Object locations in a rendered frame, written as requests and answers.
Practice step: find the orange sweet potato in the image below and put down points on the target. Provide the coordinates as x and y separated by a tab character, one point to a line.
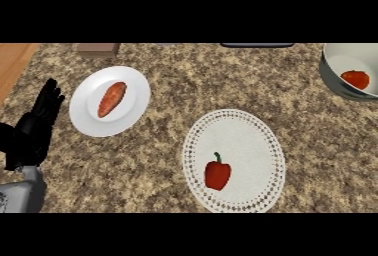
111	99

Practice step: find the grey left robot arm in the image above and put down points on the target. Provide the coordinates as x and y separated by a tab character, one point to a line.
22	193

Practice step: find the grey bowl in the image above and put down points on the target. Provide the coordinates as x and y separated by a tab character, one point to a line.
347	66

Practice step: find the white round lace placemat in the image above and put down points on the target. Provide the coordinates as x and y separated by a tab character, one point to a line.
233	161

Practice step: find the brown rectangular block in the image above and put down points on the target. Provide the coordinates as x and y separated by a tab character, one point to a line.
97	50

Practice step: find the red bell pepper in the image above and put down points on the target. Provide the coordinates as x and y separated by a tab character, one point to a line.
217	174

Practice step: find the white round plate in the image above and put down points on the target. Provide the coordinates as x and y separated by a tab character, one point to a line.
109	101

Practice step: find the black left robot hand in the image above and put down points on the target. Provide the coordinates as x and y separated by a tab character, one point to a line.
34	133

